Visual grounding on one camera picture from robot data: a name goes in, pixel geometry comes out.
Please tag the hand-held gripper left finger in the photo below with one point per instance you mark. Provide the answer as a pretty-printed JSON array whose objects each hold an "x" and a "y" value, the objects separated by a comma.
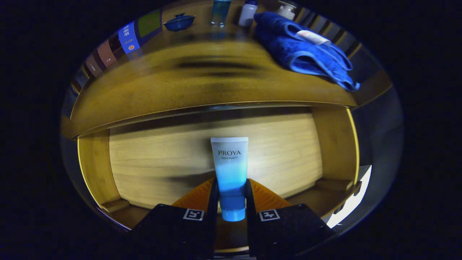
[{"x": 213, "y": 231}]

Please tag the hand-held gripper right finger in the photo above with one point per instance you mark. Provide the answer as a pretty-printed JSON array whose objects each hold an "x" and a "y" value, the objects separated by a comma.
[{"x": 251, "y": 234}]

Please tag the blue white cosmetic tube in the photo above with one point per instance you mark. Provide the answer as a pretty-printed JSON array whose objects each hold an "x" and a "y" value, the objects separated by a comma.
[{"x": 231, "y": 169}]

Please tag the wooden drawer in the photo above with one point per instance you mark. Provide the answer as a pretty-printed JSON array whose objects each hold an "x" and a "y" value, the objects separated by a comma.
[{"x": 162, "y": 159}]

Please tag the wooden countertop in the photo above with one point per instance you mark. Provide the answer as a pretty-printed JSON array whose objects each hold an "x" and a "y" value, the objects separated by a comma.
[{"x": 180, "y": 86}]

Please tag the wooden cabinet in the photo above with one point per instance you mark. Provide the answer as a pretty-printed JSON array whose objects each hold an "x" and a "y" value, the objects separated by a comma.
[{"x": 377, "y": 83}]

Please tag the black backdrop cloth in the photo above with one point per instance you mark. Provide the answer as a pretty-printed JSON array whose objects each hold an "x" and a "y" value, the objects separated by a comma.
[{"x": 382, "y": 126}]

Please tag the blue towel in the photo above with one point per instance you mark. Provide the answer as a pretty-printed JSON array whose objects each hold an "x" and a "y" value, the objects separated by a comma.
[{"x": 306, "y": 54}]

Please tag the dark brown book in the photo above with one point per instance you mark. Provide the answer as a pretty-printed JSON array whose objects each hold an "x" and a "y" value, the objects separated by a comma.
[{"x": 93, "y": 66}]

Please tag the reddish brown book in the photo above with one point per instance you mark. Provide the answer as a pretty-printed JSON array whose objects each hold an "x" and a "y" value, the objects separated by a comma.
[{"x": 106, "y": 54}]

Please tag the blue lidded teacup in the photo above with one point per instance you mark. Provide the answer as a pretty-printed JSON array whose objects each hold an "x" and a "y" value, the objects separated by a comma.
[{"x": 179, "y": 22}]

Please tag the blue book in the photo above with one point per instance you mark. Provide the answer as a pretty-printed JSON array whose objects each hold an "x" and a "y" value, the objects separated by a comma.
[{"x": 135, "y": 34}]

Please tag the teal glass bottle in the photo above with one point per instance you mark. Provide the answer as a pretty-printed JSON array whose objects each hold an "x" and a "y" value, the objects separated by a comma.
[{"x": 221, "y": 12}]

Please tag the white bottle dark cap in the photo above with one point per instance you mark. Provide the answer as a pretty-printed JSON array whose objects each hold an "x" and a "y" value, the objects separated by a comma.
[{"x": 248, "y": 14}]

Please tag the white pump bottle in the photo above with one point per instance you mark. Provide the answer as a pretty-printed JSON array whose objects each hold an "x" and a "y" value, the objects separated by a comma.
[{"x": 287, "y": 10}]

